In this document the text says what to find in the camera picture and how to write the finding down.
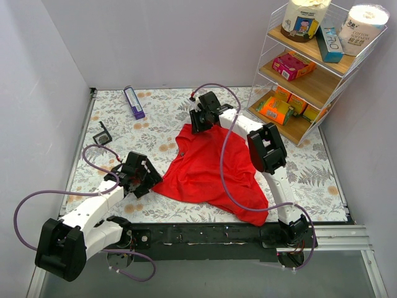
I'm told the cartoon toilet paper pack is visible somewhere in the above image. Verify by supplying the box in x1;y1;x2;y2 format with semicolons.
281;0;331;43

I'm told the red tank top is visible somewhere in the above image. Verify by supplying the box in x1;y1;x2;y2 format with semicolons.
153;124;269;226

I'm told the blue toothpaste box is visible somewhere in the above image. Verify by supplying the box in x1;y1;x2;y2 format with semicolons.
316;18;344;63

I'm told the pink tissue box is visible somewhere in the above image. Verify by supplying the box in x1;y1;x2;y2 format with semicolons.
272;51;316;81

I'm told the purple rectangular box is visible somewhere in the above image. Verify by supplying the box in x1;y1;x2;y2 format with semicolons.
123;86;145;120

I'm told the orange box on shelf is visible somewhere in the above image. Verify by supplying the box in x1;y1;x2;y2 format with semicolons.
275;86;292;102

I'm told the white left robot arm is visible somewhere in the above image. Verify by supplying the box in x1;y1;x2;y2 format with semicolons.
35;151;163;281

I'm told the black brooch box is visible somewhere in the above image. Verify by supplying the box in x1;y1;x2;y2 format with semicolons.
93;121;112;146

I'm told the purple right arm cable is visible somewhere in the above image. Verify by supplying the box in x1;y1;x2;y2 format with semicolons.
189;83;317;271

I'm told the orange green snack box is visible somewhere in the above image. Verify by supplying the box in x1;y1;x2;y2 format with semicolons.
256;96;295;125

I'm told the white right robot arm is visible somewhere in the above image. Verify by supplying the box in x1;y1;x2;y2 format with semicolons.
190;91;310;247

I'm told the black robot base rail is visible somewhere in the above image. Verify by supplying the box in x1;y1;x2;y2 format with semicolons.
127;222;317;263

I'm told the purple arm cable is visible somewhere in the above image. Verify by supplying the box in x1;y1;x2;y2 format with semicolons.
14;144;158;282
189;83;317;271

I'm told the aluminium frame rail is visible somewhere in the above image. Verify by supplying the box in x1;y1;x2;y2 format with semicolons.
27;225;388;297

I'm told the white wire shelf rack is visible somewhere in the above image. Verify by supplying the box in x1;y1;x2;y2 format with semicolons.
248;2;387;145

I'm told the white toilet paper roll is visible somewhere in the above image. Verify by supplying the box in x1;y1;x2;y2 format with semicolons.
338;4;390;56

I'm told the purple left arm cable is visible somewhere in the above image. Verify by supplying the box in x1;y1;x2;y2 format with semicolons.
14;144;158;282

